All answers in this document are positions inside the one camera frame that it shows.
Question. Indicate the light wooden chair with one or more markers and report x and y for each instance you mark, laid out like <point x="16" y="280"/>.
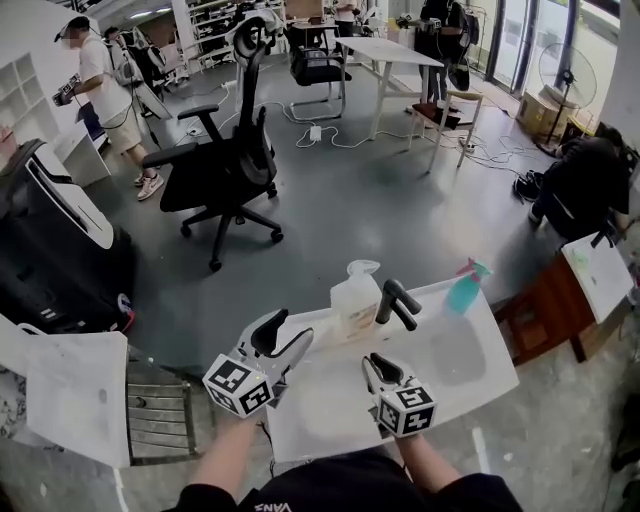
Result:
<point x="445" y="117"/>

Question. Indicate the person's left forearm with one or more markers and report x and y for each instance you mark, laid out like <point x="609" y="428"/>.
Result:
<point x="225" y="455"/>

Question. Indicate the black high-back office chair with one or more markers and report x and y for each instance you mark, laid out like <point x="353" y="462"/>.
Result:
<point x="225" y="175"/>

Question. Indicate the white table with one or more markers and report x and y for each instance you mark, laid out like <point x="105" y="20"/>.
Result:
<point x="385" y="52"/>

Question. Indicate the white power strip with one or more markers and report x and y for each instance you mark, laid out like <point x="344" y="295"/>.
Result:
<point x="316" y="133"/>

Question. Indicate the brown wooden cabinet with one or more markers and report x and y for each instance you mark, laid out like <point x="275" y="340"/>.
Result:
<point x="550" y="310"/>

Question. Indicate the white stained board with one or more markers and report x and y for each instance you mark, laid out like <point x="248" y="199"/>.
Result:
<point x="600" y="275"/>

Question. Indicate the white desk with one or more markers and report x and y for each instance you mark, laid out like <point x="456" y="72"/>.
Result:
<point x="82" y="155"/>

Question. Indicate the person's black shirt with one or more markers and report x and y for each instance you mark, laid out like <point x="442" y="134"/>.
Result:
<point x="345" y="485"/>

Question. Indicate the white sink basin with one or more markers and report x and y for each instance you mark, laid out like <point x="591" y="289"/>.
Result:
<point x="450" y="370"/>

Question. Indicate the teal spray bottle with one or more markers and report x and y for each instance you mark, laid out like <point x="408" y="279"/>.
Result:
<point x="462" y="292"/>

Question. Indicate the black faucet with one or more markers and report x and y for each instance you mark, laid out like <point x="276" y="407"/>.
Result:
<point x="395" y="300"/>

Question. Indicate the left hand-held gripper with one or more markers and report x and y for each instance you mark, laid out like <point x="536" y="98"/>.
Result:
<point x="240" y="387"/>

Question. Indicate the black sled-base chair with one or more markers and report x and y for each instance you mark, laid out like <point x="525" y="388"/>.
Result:
<point x="315" y="70"/>

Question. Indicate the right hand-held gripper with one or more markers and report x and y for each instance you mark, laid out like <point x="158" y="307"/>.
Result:
<point x="407" y="410"/>

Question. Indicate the cardboard box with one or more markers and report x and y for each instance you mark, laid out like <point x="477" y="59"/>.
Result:
<point x="537" y="115"/>

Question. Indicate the person's right forearm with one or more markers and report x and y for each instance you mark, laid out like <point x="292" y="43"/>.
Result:
<point x="425" y="460"/>

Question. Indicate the white cubby shelf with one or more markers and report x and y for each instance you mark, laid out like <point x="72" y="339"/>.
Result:
<point x="22" y="95"/>

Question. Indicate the white rectangular basin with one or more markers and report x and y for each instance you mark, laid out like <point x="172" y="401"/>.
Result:
<point x="75" y="390"/>

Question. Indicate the clear pump bottle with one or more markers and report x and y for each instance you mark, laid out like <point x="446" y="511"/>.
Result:
<point x="355" y="305"/>

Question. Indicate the metal slatted rack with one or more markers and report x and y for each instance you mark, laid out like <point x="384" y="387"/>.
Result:
<point x="160" y="410"/>

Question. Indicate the black and white machine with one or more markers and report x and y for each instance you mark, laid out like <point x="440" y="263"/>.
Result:
<point x="45" y="250"/>

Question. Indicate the black standing fan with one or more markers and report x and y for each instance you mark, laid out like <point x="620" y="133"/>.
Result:
<point x="567" y="75"/>

